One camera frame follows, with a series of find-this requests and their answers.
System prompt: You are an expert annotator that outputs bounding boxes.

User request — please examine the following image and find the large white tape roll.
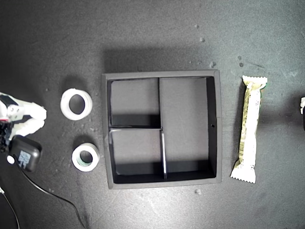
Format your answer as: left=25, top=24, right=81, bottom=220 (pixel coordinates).
left=60, top=88, right=93, bottom=121

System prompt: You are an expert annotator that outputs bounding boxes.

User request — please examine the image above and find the snack bar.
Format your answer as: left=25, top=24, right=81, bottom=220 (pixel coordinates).
left=229, top=75, right=268, bottom=185

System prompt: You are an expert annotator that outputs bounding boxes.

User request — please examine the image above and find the small white tape roll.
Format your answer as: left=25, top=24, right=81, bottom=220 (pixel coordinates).
left=71, top=142, right=100, bottom=172

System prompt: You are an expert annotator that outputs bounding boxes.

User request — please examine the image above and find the black tray with wells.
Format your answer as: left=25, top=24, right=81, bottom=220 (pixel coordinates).
left=101, top=69, right=223, bottom=190

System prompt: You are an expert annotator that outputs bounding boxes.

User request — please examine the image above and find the black wire bundle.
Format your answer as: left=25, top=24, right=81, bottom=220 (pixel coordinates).
left=0, top=120, right=12, bottom=153

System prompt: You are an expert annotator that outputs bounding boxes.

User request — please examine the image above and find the black camera cable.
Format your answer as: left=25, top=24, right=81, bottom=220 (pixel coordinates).
left=14, top=163, right=87, bottom=229

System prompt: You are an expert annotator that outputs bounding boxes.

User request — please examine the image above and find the thin dark cable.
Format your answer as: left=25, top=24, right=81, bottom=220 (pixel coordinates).
left=0, top=186, right=21, bottom=229

